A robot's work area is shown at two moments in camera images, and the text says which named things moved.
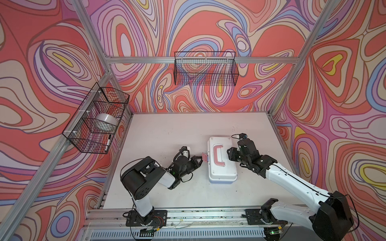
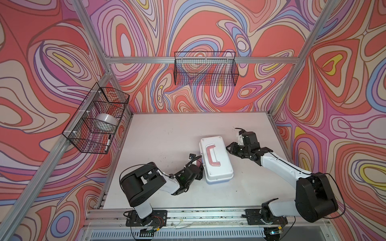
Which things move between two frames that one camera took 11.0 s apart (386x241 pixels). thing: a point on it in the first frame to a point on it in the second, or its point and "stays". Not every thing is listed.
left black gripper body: [189, 167] to [199, 176]
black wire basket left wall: [92, 128] stays
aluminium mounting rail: [182, 219] stays
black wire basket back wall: [206, 68] stays
